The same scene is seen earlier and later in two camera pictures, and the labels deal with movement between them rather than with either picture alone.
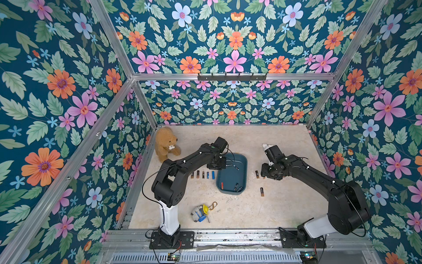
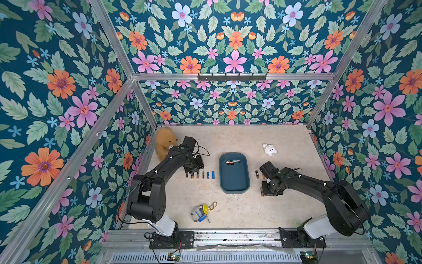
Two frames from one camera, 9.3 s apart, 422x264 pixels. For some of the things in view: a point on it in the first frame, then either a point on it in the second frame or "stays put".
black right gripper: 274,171 -> 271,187
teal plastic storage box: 232,180 stays put
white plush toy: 266,146 stays put
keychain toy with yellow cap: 199,213 stays put
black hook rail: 232,77 stays put
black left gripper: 223,166 -> 200,165
